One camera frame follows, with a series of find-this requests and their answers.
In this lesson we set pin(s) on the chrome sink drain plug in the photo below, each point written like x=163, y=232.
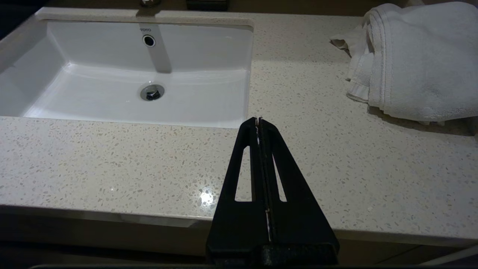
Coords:
x=152, y=92

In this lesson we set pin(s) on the white ceramic sink basin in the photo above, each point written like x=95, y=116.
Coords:
x=112, y=101

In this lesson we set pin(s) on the chrome faucet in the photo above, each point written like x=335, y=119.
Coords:
x=151, y=3

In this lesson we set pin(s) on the white crumpled towel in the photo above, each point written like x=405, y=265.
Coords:
x=422, y=63

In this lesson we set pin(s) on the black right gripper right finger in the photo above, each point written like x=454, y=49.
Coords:
x=302, y=224

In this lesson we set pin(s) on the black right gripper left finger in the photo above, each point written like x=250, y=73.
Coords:
x=227, y=224

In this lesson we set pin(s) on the black square soap dish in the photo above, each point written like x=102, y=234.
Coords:
x=207, y=4

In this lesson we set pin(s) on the pale metal bar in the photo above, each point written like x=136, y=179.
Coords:
x=452, y=254

